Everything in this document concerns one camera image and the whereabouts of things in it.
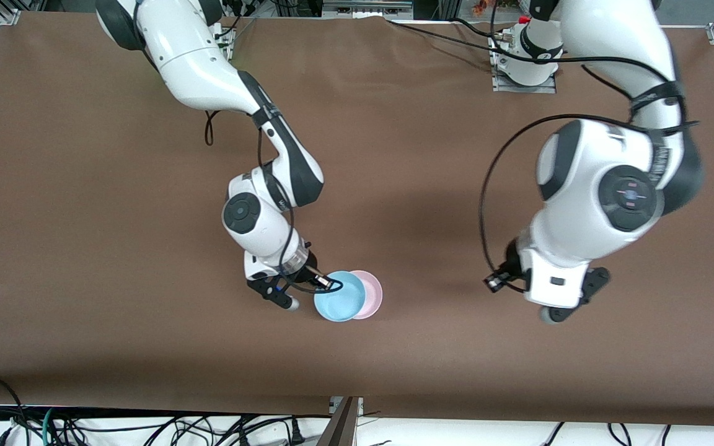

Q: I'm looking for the light blue bowl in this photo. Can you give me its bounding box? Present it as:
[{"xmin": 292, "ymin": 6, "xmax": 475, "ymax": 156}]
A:
[{"xmin": 314, "ymin": 271, "xmax": 367, "ymax": 323}]

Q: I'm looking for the pink bowl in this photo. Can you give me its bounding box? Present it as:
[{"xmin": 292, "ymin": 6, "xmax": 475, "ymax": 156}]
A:
[{"xmin": 350, "ymin": 270, "xmax": 384, "ymax": 320}]

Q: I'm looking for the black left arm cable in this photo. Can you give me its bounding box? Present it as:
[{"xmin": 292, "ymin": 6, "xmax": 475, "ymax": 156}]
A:
[{"xmin": 480, "ymin": 0, "xmax": 700, "ymax": 293}]

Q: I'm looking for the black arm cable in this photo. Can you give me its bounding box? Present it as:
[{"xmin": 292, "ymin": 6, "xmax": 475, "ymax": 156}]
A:
[
  {"xmin": 480, "ymin": 0, "xmax": 700, "ymax": 293},
  {"xmin": 205, "ymin": 108, "xmax": 299, "ymax": 292}
]

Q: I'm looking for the grey metal post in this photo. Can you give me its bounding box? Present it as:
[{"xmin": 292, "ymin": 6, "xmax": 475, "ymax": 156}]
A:
[{"xmin": 319, "ymin": 396, "xmax": 364, "ymax": 446}]

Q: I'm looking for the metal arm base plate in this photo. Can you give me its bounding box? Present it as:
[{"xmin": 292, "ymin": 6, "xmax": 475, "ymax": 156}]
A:
[
  {"xmin": 491, "ymin": 34, "xmax": 558, "ymax": 94},
  {"xmin": 211, "ymin": 25, "xmax": 234, "ymax": 63}
]

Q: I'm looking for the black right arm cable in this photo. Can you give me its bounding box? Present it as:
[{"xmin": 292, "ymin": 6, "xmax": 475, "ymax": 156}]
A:
[{"xmin": 205, "ymin": 108, "xmax": 299, "ymax": 292}]

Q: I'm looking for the black cable on table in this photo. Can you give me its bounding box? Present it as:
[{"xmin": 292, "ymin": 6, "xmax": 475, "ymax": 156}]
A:
[{"xmin": 387, "ymin": 19, "xmax": 513, "ymax": 53}]

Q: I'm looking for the silver metal rail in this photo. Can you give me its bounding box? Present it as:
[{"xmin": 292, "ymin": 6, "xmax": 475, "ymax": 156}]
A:
[{"xmin": 323, "ymin": 0, "xmax": 413, "ymax": 18}]

